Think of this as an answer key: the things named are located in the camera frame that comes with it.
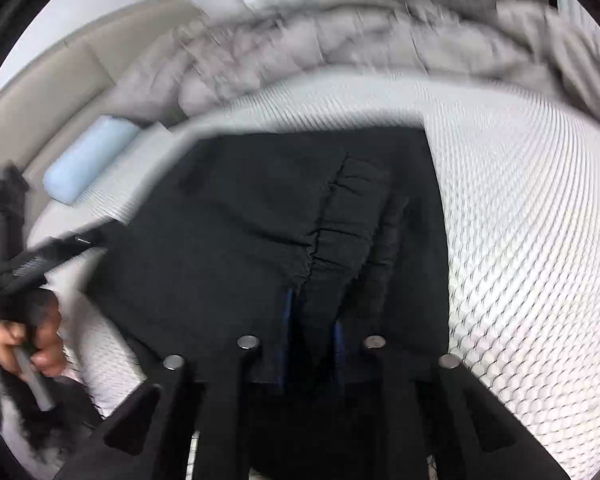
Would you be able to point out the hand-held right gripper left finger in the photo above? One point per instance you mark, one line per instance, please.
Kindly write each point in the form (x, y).
(287, 320)

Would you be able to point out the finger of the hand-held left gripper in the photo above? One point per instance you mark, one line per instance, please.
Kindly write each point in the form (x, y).
(77, 242)

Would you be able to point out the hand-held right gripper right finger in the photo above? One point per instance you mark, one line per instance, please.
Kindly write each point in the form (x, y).
(337, 355)

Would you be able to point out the black pants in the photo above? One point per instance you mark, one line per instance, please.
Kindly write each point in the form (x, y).
(240, 230)

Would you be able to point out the person's left hand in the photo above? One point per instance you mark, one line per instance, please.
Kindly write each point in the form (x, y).
(47, 340)

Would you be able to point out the light blue pillow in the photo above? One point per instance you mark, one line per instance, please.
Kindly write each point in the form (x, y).
(90, 157)

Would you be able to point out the beige bed headboard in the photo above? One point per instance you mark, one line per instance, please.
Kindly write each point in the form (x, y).
(40, 90)

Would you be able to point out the white honeycomb-patterned bed sheet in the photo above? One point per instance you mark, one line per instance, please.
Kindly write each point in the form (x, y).
(520, 210)

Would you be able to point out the grey quilt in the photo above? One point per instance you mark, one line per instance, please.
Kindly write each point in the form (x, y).
(355, 35)

